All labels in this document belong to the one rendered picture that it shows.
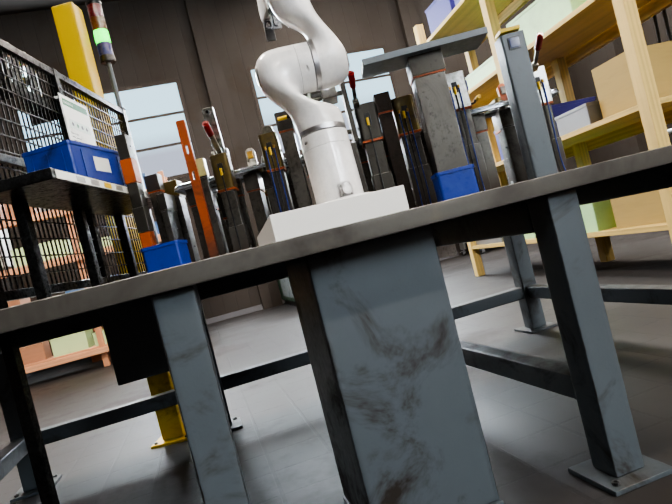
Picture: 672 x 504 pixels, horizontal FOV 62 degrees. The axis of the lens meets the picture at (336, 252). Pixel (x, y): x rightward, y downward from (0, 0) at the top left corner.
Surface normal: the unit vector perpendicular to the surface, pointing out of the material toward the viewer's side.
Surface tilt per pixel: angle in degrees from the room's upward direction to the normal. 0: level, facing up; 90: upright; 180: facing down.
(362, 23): 90
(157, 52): 90
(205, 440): 90
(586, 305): 90
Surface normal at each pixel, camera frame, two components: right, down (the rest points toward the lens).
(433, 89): -0.03, 0.02
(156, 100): 0.24, -0.05
